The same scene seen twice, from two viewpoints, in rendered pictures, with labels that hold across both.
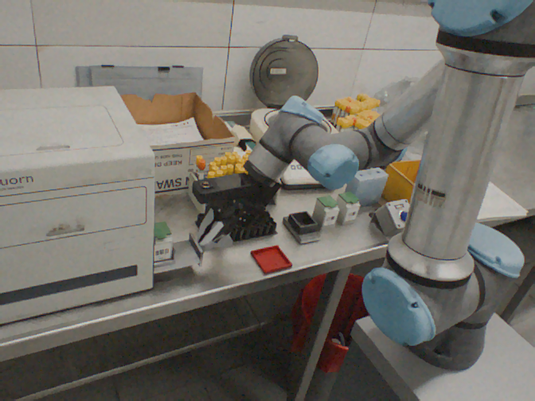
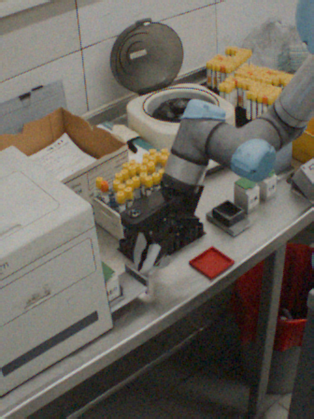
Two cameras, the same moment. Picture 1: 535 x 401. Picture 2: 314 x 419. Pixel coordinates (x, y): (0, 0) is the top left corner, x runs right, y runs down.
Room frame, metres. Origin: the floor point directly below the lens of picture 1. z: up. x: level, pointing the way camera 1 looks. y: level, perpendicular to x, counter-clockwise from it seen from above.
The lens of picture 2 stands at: (-0.22, 0.14, 1.77)
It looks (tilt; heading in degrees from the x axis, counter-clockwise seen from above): 38 degrees down; 356
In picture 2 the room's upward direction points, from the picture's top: 4 degrees counter-clockwise
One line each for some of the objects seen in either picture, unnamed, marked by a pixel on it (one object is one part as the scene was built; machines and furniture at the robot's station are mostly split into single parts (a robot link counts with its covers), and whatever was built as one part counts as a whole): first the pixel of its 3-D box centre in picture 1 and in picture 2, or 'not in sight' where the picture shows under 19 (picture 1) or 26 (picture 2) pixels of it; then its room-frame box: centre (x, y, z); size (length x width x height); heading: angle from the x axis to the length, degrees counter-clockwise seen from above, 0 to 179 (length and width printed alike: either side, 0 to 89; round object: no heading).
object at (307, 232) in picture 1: (302, 224); (228, 215); (0.87, -0.09, 0.89); 0.09 x 0.05 x 0.04; 33
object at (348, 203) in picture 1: (346, 208); (264, 182); (0.95, -0.20, 0.91); 0.05 x 0.04 x 0.07; 34
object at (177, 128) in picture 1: (169, 141); (55, 169); (1.05, 0.28, 0.95); 0.29 x 0.25 x 0.15; 34
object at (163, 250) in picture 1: (158, 244); (104, 285); (0.64, 0.19, 0.95); 0.05 x 0.04 x 0.06; 34
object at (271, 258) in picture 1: (271, 258); (211, 262); (0.74, -0.03, 0.88); 0.07 x 0.07 x 0.01; 34
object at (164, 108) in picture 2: not in sight; (181, 113); (1.21, -0.04, 0.97); 0.15 x 0.15 x 0.07
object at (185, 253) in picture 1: (146, 257); (96, 300); (0.63, 0.21, 0.92); 0.21 x 0.07 x 0.05; 124
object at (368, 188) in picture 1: (364, 189); (274, 156); (1.03, -0.25, 0.92); 0.10 x 0.07 x 0.10; 126
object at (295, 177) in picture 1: (296, 144); (185, 125); (1.20, -0.05, 0.94); 0.30 x 0.24 x 0.12; 25
